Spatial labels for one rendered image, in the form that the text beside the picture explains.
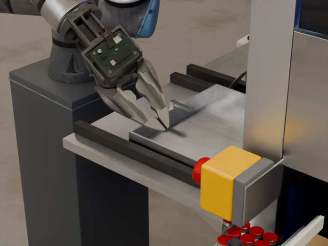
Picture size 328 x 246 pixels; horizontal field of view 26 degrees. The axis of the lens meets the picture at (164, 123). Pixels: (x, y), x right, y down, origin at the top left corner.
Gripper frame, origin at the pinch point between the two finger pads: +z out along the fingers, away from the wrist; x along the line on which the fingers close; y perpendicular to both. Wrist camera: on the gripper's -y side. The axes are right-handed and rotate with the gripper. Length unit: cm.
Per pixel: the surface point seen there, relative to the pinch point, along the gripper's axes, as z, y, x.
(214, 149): 5.0, -22.3, 7.8
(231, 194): 15.1, 9.5, -0.3
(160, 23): -111, -301, 85
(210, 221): 14.4, -24.4, -0.6
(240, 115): 1.8, -31.9, 18.0
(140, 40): -103, -280, 65
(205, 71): -11.8, -42.9, 21.3
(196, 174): 9.6, 5.2, -1.4
